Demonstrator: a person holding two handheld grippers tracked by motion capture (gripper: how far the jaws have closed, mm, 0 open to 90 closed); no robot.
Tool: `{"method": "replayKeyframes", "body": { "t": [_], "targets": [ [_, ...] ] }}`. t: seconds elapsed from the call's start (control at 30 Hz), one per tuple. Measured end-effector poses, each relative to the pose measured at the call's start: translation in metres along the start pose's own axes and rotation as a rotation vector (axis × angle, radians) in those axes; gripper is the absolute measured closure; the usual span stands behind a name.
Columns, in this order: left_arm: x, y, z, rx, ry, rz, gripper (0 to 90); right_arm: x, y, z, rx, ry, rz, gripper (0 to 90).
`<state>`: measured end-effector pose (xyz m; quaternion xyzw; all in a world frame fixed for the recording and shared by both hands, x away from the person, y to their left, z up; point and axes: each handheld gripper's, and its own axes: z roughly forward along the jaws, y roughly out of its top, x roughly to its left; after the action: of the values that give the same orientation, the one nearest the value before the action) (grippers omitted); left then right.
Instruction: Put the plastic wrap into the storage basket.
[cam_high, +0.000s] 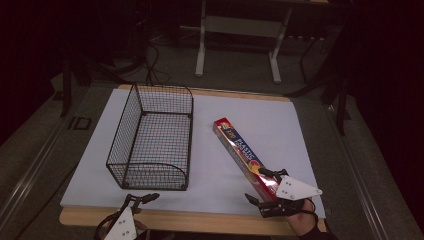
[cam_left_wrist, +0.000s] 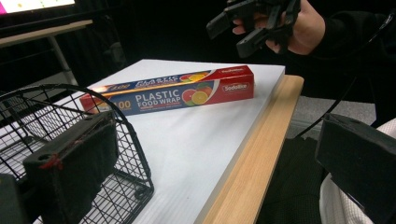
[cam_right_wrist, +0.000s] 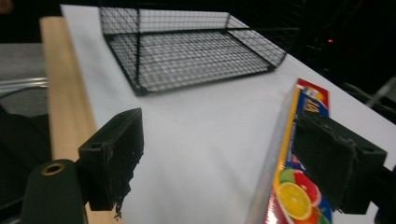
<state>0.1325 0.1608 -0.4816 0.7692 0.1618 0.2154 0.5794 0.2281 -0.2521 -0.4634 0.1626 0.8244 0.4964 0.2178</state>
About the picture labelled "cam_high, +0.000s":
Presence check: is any black wire basket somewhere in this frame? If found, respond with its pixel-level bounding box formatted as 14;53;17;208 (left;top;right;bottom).
105;82;195;192

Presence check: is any white paper sheet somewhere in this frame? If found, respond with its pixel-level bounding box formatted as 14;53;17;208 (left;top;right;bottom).
59;87;327;220

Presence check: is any black floor plate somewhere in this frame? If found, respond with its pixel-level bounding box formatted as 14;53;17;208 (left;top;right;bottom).
67;116;92;131

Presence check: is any white metal desk frame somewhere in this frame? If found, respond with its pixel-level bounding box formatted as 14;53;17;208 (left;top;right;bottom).
194;0;295;85

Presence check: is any person's right hand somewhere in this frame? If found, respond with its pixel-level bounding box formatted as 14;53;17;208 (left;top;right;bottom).
285;199;326;238

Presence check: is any long plastic wrap box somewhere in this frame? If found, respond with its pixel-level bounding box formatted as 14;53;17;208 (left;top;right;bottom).
213;117;284;203

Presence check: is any person's left hand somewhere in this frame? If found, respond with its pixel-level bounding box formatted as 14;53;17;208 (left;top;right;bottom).
133;208;150;238

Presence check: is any black metal stand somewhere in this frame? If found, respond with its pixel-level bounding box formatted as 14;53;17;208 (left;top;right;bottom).
59;53;134;118
283;31;353;137

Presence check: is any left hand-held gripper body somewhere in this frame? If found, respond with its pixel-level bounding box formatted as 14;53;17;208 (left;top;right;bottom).
103;199;141;240

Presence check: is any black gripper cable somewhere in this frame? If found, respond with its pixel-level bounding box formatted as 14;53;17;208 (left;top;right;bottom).
93;212;120;240

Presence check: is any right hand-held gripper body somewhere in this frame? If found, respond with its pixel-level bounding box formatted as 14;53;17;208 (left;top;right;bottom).
258;175;324;219

